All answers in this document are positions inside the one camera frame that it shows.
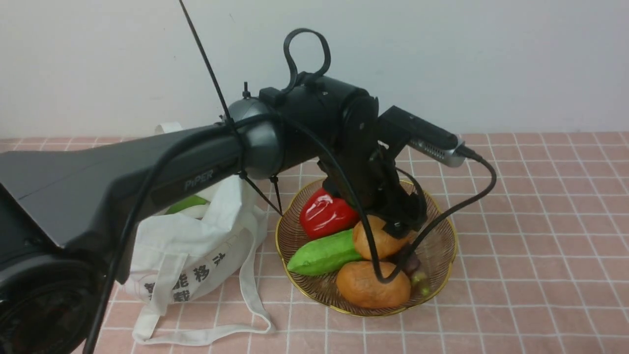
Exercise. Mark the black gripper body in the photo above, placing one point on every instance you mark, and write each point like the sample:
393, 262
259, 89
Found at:
368, 177

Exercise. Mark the brown potato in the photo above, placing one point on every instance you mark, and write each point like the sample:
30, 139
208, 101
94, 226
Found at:
358, 284
386, 245

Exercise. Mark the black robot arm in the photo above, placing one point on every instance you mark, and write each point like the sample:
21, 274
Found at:
67, 216

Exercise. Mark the green vegetable in bag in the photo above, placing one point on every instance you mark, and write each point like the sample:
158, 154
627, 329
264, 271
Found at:
189, 202

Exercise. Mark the white printed cloth tote bag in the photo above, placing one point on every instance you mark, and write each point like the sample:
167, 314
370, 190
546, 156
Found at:
180, 257

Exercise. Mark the red bell pepper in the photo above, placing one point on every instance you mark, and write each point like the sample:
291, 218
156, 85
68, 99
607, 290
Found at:
324, 215

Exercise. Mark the green cucumber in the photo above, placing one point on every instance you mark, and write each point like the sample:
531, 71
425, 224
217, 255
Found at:
325, 255

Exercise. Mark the purple green small vegetable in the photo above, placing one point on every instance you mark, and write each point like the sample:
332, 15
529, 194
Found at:
418, 278

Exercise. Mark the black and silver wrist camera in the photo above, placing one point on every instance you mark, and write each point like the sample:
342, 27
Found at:
422, 135

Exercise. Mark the gold wire basket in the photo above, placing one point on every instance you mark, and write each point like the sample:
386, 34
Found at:
436, 253

